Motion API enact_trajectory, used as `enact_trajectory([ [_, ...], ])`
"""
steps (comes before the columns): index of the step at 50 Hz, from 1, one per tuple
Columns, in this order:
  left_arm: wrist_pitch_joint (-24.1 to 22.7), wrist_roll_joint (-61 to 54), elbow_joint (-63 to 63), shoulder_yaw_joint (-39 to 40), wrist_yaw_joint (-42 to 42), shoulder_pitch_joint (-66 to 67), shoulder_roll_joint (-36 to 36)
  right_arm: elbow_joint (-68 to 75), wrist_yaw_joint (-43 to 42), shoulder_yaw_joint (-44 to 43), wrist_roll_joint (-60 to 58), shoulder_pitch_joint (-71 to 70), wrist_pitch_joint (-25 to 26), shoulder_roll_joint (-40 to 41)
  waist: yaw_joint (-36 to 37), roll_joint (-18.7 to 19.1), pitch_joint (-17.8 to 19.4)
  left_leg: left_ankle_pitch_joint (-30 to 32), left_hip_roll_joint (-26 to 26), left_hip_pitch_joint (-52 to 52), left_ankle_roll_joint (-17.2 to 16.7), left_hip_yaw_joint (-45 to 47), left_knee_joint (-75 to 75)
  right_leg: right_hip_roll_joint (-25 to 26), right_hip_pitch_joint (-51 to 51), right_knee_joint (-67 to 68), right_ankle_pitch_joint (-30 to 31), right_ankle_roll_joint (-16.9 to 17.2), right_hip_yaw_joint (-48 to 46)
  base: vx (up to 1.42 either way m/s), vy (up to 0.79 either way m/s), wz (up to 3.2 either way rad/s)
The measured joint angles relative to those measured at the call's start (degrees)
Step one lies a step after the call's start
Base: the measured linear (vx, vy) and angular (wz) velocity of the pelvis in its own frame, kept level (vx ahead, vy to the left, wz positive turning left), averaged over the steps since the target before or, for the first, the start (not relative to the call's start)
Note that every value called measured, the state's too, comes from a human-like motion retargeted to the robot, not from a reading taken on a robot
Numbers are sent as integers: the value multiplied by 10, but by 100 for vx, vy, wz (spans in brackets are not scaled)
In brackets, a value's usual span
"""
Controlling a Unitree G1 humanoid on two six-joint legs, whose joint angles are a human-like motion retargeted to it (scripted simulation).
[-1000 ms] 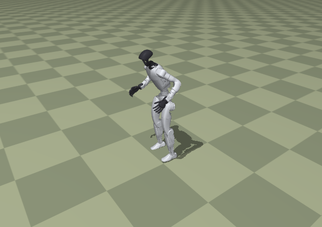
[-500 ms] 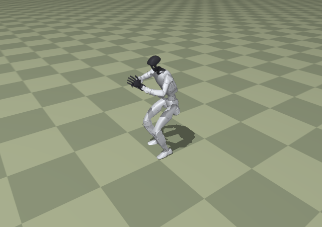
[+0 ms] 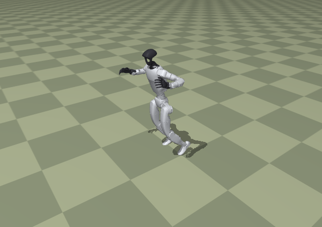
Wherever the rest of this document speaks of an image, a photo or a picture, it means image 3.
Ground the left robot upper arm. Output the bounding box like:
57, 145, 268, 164
157, 69, 184, 86

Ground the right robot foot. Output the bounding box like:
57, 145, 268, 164
163, 139, 171, 145

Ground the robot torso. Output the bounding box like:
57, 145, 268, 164
145, 65, 168, 108

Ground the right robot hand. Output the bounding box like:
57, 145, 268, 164
119, 67, 136, 74

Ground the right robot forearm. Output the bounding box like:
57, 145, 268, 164
132, 68, 146, 75

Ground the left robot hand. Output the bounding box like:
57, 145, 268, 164
154, 77, 170, 89

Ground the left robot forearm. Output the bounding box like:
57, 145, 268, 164
169, 78, 185, 89

